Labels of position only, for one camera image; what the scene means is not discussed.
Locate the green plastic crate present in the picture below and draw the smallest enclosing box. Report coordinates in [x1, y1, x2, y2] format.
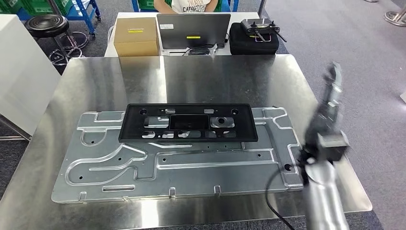
[20, 0, 55, 15]
[0, 0, 20, 14]

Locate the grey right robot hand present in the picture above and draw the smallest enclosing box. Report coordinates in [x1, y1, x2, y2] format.
[304, 62, 345, 149]

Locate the black remote controller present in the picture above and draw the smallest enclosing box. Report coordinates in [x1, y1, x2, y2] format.
[240, 18, 288, 43]

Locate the white table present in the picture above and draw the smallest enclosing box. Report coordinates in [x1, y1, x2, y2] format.
[104, 11, 261, 58]

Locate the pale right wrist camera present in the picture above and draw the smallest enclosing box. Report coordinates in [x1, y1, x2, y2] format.
[316, 130, 350, 163]

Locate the white cabinet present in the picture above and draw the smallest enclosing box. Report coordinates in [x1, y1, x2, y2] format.
[0, 14, 61, 137]

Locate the stamped metal plate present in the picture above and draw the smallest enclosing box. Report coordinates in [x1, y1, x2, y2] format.
[50, 107, 305, 205]

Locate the person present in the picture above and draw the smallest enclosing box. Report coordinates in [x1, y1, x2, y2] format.
[154, 0, 219, 14]

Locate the black round stool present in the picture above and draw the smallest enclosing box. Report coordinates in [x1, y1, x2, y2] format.
[24, 14, 90, 67]

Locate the black cable bundle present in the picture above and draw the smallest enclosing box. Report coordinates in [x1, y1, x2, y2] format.
[182, 44, 229, 57]

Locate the blue metal cart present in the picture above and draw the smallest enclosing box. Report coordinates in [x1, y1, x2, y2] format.
[16, 0, 102, 37]

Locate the black camera cable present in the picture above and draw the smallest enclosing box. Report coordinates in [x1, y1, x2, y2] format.
[265, 165, 307, 230]

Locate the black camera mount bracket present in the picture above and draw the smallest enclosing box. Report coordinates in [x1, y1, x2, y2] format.
[298, 144, 319, 186]

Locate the black plastic plate frame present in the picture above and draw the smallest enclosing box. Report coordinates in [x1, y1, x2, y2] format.
[118, 103, 259, 143]

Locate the dark grey laptop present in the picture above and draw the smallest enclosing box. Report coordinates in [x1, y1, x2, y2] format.
[156, 13, 232, 56]

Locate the brown cardboard box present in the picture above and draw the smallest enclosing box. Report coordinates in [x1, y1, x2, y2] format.
[113, 16, 160, 58]

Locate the black carrying case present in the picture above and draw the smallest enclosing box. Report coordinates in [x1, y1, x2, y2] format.
[229, 22, 281, 56]

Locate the steel workbench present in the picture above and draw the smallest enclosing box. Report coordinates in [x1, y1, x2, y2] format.
[0, 54, 373, 230]

